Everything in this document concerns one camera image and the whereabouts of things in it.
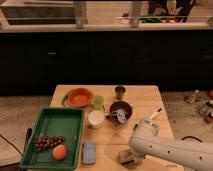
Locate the wooden chalkboard eraser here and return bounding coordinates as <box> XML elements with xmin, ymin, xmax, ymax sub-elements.
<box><xmin>119</xmin><ymin>149</ymin><xmax>134</xmax><ymax>164</ymax></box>

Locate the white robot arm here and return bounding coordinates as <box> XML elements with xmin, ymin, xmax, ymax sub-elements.
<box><xmin>129</xmin><ymin>118</ymin><xmax>213</xmax><ymax>171</ymax></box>

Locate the small metal cup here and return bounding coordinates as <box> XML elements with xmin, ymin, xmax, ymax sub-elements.
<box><xmin>115</xmin><ymin>85</ymin><xmax>126</xmax><ymax>100</ymax></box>

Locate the green plastic cup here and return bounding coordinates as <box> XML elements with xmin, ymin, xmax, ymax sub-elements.
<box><xmin>92</xmin><ymin>95</ymin><xmax>104</xmax><ymax>110</ymax></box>

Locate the white paper cup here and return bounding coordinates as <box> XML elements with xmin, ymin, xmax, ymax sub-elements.
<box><xmin>88</xmin><ymin>111</ymin><xmax>105</xmax><ymax>128</ymax></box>

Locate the brown bowl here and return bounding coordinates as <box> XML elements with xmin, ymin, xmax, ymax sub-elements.
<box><xmin>109</xmin><ymin>101</ymin><xmax>133</xmax><ymax>124</ymax></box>

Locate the white spoon in bowl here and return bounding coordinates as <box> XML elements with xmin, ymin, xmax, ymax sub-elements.
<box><xmin>105</xmin><ymin>113</ymin><xmax>117</xmax><ymax>118</ymax></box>

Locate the orange plate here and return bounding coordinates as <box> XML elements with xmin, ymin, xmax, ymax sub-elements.
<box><xmin>67</xmin><ymin>88</ymin><xmax>93</xmax><ymax>107</ymax></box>

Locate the green chili pepper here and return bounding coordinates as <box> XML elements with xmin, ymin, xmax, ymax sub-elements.
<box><xmin>61</xmin><ymin>89</ymin><xmax>72</xmax><ymax>107</ymax></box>

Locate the blue grey sponge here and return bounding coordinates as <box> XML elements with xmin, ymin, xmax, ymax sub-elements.
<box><xmin>82</xmin><ymin>140</ymin><xmax>96</xmax><ymax>165</ymax></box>

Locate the green plastic tray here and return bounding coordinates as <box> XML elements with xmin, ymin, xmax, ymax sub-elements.
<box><xmin>20</xmin><ymin>108</ymin><xmax>84</xmax><ymax>171</ymax></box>

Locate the orange peach fruit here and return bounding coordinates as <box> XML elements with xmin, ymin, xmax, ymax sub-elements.
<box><xmin>52</xmin><ymin>144</ymin><xmax>67</xmax><ymax>161</ymax></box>

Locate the bunch of dark grapes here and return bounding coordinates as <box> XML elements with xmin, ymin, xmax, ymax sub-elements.
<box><xmin>34</xmin><ymin>136</ymin><xmax>65</xmax><ymax>152</ymax></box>

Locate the white handled dish brush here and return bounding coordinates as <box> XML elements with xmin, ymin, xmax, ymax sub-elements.
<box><xmin>133</xmin><ymin>107</ymin><xmax>163</xmax><ymax>130</ymax></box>

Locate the black cable left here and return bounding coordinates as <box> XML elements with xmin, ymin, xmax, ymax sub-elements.
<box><xmin>0</xmin><ymin>127</ymin><xmax>34</xmax><ymax>169</ymax></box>

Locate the black cable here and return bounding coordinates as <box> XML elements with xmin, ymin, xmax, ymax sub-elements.
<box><xmin>0</xmin><ymin>127</ymin><xmax>34</xmax><ymax>169</ymax></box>
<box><xmin>180</xmin><ymin>135</ymin><xmax>204</xmax><ymax>144</ymax></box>

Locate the black cable right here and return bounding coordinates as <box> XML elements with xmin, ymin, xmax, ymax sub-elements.
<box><xmin>180</xmin><ymin>135</ymin><xmax>204</xmax><ymax>144</ymax></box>

